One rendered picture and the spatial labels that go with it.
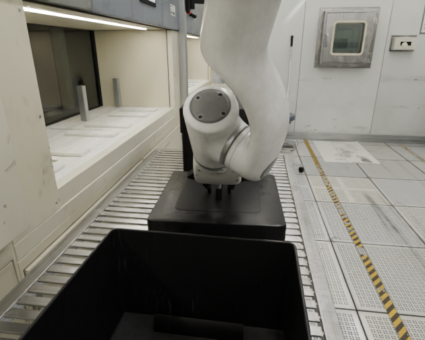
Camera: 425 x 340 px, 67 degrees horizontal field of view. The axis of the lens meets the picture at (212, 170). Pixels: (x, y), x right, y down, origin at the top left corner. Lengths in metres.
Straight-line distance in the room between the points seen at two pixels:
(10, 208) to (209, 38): 0.45
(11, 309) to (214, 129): 0.48
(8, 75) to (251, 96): 0.48
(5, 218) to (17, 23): 0.37
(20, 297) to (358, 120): 4.44
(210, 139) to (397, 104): 4.45
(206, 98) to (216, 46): 0.10
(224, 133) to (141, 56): 1.48
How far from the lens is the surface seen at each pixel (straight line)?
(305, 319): 0.37
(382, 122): 4.85
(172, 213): 0.69
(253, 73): 0.42
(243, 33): 0.40
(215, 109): 0.48
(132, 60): 1.95
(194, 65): 3.38
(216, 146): 0.49
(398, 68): 4.80
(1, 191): 0.64
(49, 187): 0.83
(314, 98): 4.57
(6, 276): 0.77
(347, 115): 4.70
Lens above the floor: 1.19
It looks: 21 degrees down
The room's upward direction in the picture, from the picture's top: straight up
